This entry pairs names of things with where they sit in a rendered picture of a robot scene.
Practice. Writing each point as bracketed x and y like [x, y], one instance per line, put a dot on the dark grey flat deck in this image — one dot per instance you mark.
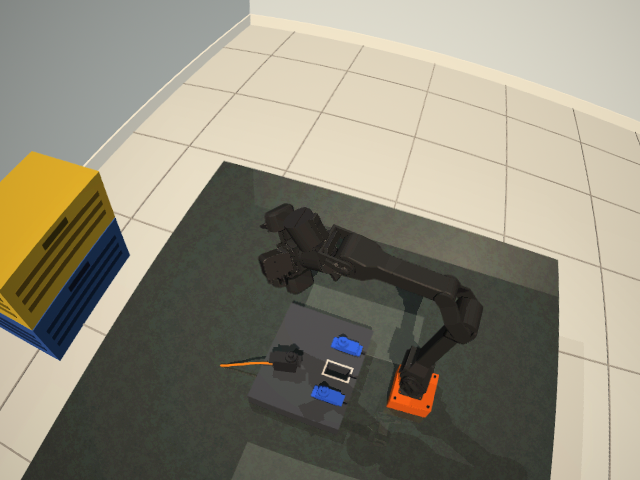
[317, 394]

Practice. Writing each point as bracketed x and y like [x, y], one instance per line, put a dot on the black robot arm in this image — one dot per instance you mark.
[361, 258]

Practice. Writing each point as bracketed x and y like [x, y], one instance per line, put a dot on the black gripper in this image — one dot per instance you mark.
[299, 281]

